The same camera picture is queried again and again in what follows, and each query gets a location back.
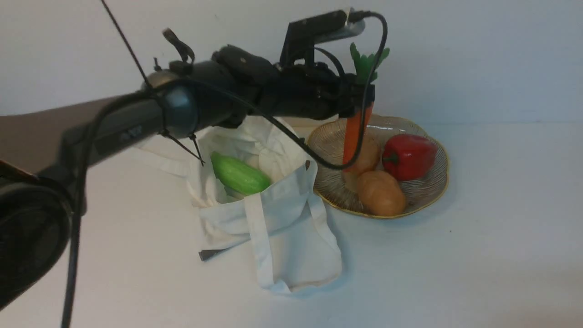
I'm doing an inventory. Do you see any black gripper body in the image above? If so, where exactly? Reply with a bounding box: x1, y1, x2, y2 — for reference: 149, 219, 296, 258
260, 64, 360, 120

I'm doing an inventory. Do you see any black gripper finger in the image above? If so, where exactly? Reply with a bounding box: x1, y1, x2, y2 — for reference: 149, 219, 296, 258
350, 83, 375, 118

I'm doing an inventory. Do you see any orange carrot with green top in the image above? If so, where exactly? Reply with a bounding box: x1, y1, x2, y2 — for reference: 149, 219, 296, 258
342, 43, 391, 164

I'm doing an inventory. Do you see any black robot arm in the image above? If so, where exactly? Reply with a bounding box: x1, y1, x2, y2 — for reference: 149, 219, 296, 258
1, 45, 376, 308

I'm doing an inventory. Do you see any white cloth tote bag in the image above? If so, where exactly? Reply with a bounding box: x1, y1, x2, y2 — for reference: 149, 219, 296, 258
130, 117, 343, 295

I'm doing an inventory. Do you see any dark flat object under bag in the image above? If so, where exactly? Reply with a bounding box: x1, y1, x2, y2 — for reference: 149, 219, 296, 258
198, 249, 226, 262

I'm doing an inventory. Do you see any brown potato upper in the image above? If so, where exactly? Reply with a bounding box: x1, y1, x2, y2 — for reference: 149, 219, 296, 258
348, 134, 381, 176

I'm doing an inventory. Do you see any brown potato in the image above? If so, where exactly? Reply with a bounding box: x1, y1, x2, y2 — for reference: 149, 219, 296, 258
348, 134, 381, 176
357, 171, 407, 217

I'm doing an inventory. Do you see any red bell pepper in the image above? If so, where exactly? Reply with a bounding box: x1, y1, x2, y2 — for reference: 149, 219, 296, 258
381, 133, 439, 181

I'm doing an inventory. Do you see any glass plate with gold rim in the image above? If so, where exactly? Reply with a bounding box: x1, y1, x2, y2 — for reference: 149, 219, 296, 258
305, 114, 449, 220

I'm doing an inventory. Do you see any brown potato lower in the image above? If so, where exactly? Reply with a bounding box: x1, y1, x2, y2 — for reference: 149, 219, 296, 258
357, 171, 407, 217

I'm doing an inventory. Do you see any green cucumber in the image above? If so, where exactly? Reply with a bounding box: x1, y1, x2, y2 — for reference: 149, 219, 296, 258
210, 152, 271, 196

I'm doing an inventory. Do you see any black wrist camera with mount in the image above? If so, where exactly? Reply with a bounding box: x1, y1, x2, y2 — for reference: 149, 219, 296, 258
279, 7, 366, 67

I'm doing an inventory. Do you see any black camera cable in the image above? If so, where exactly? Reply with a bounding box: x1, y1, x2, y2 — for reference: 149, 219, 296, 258
61, 10, 389, 328

